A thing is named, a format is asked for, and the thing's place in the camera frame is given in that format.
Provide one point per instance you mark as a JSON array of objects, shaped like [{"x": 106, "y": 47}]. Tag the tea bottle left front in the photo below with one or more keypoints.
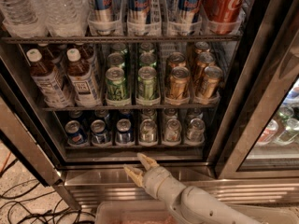
[{"x": 49, "y": 79}]

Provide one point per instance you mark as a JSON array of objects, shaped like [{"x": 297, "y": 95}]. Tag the gold can front left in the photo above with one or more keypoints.
[{"x": 178, "y": 83}]

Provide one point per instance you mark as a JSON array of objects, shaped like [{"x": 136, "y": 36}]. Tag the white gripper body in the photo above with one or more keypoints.
[{"x": 151, "y": 179}]

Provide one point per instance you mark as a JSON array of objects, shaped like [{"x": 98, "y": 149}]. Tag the gold can middle right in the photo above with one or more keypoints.
[{"x": 201, "y": 61}]

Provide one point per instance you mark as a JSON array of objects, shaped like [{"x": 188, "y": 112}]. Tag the tea bottle right front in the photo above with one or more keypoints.
[{"x": 83, "y": 79}]

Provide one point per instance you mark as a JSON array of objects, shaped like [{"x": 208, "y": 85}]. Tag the green can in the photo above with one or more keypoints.
[
  {"x": 116, "y": 59},
  {"x": 147, "y": 82},
  {"x": 116, "y": 84},
  {"x": 147, "y": 59}
]

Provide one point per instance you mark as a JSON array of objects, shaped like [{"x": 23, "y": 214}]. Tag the green can front left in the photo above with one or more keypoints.
[{"x": 116, "y": 84}]

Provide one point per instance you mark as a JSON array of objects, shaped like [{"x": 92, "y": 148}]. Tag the middle wire shelf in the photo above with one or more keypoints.
[{"x": 134, "y": 107}]

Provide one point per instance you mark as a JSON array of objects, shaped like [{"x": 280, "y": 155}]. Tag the tea bottle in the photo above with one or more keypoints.
[
  {"x": 49, "y": 79},
  {"x": 83, "y": 79}
]

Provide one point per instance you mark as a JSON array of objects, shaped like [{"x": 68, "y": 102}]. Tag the water bottle left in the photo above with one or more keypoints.
[{"x": 22, "y": 19}]

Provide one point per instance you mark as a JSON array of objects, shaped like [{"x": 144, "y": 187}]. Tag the green can middle left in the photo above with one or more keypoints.
[{"x": 116, "y": 59}]

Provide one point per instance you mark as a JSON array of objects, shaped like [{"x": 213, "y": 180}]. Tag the red bull can right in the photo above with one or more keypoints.
[{"x": 187, "y": 15}]

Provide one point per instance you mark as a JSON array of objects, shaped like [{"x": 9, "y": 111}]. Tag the water bottle right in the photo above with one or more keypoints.
[{"x": 66, "y": 18}]

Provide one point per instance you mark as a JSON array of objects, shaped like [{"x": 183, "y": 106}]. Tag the wire shelf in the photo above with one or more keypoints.
[
  {"x": 117, "y": 39},
  {"x": 134, "y": 107}
]

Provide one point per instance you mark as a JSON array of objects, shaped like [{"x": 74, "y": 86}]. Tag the green can front right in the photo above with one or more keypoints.
[{"x": 147, "y": 82}]

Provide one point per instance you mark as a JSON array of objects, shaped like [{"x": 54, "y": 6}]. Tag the red bull can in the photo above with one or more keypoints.
[
  {"x": 187, "y": 15},
  {"x": 139, "y": 15},
  {"x": 103, "y": 13}
]

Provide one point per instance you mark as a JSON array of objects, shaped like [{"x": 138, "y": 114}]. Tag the blue pepsi can middle front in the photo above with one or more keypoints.
[{"x": 100, "y": 134}]

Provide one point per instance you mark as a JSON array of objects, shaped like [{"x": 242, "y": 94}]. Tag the clear plastic bin left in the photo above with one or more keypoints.
[{"x": 133, "y": 212}]

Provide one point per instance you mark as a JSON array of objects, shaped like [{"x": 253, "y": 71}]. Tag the clear plastic bin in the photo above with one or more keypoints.
[
  {"x": 267, "y": 215},
  {"x": 133, "y": 212}
]

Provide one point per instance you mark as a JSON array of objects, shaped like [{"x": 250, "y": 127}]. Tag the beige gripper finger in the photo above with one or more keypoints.
[
  {"x": 147, "y": 162},
  {"x": 135, "y": 174}
]

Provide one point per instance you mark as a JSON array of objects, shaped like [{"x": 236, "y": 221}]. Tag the red bull can left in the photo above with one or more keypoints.
[{"x": 103, "y": 13}]

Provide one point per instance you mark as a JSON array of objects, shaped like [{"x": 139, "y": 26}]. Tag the green can middle right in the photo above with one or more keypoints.
[{"x": 147, "y": 59}]

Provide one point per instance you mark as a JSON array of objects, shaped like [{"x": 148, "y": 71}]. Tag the water bottle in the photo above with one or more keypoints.
[
  {"x": 66, "y": 18},
  {"x": 22, "y": 19}
]

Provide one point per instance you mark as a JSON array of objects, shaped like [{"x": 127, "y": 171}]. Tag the gold can front right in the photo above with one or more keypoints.
[{"x": 210, "y": 82}]

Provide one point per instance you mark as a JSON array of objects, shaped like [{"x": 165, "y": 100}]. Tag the gold can back right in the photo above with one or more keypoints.
[{"x": 200, "y": 46}]

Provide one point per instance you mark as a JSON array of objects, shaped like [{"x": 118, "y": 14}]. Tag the blue pepsi can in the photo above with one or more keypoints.
[
  {"x": 100, "y": 134},
  {"x": 77, "y": 137},
  {"x": 124, "y": 134}
]

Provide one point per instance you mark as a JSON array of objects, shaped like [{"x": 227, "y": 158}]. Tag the red bull can middle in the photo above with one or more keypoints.
[{"x": 139, "y": 15}]

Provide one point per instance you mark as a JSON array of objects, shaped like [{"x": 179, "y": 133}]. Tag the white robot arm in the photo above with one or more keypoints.
[{"x": 186, "y": 204}]

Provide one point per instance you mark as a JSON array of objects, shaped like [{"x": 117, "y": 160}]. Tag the top wire shelf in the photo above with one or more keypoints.
[{"x": 117, "y": 39}]

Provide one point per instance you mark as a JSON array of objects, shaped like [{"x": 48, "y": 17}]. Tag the glass fridge door right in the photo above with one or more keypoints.
[{"x": 263, "y": 144}]

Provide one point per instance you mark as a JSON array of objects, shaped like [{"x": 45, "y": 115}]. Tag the red coca cola can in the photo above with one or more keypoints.
[{"x": 222, "y": 15}]

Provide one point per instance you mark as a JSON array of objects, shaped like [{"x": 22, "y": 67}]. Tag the gold can middle left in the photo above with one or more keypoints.
[{"x": 174, "y": 60}]

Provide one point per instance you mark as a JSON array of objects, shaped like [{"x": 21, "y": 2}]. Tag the blue pepsi can left front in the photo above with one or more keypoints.
[{"x": 77, "y": 137}]

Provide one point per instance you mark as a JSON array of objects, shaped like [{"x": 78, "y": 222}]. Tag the clear plastic bin right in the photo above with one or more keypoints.
[{"x": 267, "y": 215}]

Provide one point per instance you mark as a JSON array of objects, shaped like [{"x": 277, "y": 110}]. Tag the steel fridge door left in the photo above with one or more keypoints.
[{"x": 20, "y": 142}]

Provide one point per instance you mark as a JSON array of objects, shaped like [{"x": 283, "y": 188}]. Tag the gold can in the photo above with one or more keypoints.
[
  {"x": 178, "y": 83},
  {"x": 210, "y": 82},
  {"x": 201, "y": 61},
  {"x": 174, "y": 60},
  {"x": 200, "y": 46}
]

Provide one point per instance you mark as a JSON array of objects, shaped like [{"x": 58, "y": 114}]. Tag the silver can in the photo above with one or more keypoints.
[
  {"x": 148, "y": 131},
  {"x": 172, "y": 130},
  {"x": 195, "y": 130}
]

